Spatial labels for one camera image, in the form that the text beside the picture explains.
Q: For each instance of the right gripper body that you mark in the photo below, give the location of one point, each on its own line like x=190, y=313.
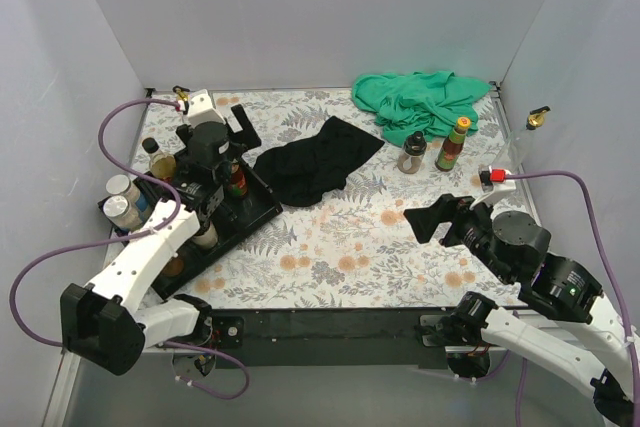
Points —
x=455, y=222

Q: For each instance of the gold spout glass bottle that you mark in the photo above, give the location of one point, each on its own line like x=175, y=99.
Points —
x=182, y=98

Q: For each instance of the pink cap spice bottle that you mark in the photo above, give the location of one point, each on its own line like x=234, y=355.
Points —
x=174, y=267

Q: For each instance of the tall gold spout bottle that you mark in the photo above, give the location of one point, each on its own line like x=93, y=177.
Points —
x=520, y=141

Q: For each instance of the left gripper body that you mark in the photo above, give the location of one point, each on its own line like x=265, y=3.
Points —
x=220, y=130

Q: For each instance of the silver lid spice jar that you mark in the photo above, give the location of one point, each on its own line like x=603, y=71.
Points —
x=121, y=213

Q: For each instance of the black compartment tray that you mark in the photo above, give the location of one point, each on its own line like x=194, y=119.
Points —
x=234, y=218

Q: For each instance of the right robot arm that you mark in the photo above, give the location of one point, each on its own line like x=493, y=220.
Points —
x=514, y=248

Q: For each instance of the black cloth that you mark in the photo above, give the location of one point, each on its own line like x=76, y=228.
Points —
x=301, y=172

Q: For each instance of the green cloth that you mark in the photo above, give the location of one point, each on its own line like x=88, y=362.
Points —
x=429, y=103

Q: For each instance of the yellow cap sauce bottle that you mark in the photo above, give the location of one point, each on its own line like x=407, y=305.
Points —
x=237, y=186
x=453, y=145

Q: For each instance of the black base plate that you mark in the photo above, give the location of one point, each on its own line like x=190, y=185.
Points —
x=338, y=337

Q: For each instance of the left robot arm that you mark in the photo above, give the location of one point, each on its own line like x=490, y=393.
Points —
x=103, y=321

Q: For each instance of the dark soy sauce bottle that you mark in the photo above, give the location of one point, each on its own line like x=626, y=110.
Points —
x=162, y=165

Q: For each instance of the white spice jar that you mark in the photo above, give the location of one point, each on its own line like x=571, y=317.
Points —
x=207, y=237

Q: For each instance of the black cap spice jar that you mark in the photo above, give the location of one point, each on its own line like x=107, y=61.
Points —
x=413, y=150

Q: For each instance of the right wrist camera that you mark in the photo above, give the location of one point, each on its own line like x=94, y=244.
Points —
x=495, y=185

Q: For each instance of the blue label spice jar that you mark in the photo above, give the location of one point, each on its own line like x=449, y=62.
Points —
x=122, y=185

